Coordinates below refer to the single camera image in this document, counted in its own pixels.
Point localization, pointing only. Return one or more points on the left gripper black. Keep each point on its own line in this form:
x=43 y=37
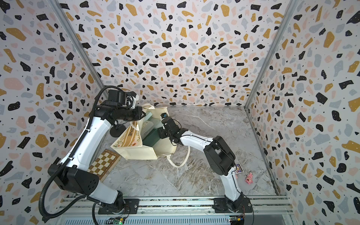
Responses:
x=138 y=109

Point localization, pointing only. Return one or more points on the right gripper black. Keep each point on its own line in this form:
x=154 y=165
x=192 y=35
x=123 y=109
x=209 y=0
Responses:
x=161 y=131

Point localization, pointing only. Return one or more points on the dark green book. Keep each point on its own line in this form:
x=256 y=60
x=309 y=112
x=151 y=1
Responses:
x=152 y=138

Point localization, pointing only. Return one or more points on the light mint pencil case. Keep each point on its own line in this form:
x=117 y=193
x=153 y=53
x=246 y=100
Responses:
x=149 y=124

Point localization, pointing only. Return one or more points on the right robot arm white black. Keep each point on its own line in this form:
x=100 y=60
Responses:
x=220 y=158

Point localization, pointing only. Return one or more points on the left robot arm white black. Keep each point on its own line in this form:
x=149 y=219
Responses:
x=71 y=173

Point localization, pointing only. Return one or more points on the wooden chessboard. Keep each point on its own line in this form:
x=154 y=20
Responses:
x=104 y=164

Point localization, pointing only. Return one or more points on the playing card box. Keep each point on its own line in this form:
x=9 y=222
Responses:
x=238 y=169

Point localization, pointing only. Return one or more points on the small pink toy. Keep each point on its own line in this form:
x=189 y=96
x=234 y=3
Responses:
x=249 y=178

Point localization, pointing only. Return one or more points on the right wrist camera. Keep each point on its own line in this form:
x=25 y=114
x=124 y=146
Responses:
x=164 y=115

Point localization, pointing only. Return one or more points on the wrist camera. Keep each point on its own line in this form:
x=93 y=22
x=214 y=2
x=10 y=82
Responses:
x=121 y=99
x=164 y=115

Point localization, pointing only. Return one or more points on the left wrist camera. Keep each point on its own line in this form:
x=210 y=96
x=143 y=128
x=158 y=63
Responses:
x=121 y=99

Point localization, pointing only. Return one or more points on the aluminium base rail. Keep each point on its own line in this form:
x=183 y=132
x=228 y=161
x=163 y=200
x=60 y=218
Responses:
x=189 y=210

